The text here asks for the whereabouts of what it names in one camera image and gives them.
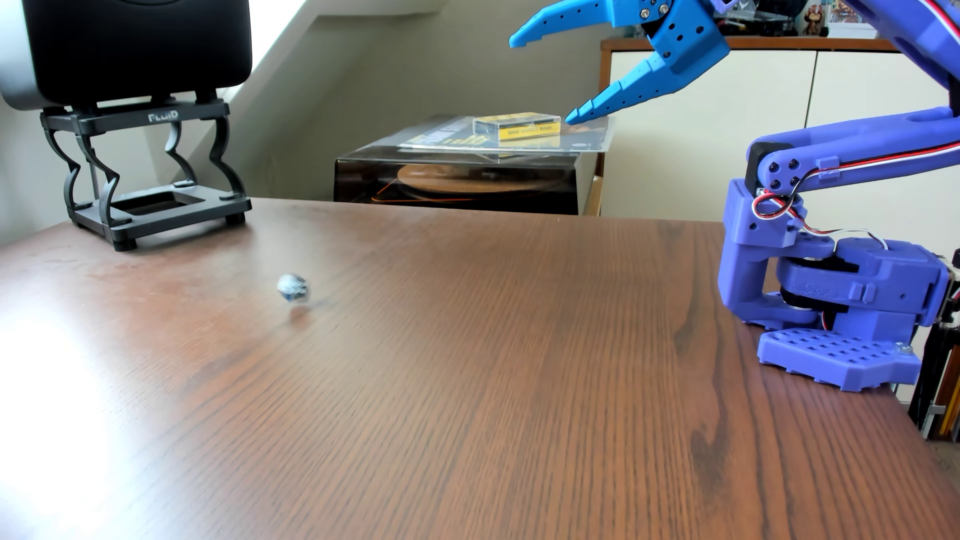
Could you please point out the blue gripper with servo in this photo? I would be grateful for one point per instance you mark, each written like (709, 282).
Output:
(686, 47)

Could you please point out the blue dice with white dots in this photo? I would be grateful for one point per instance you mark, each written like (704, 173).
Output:
(292, 287)

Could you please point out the yellow cassette in clear case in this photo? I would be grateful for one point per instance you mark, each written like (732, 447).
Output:
(517, 126)

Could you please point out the dark spaceship model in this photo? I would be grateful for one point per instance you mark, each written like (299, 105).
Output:
(765, 22)

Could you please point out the turntable with clear dust cover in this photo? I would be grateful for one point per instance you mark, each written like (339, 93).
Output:
(465, 180)

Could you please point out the brown bear figurine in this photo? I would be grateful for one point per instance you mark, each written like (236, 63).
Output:
(814, 20)

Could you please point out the colourful figure box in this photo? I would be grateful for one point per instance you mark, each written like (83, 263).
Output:
(841, 12)

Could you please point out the small white box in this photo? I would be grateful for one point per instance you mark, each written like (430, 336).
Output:
(847, 31)

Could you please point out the upright dark and orange books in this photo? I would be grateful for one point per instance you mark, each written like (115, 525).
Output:
(937, 382)

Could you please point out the black speaker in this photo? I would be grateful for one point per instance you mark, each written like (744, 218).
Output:
(135, 45)

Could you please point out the black speaker stand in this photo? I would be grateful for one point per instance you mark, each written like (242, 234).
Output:
(150, 204)

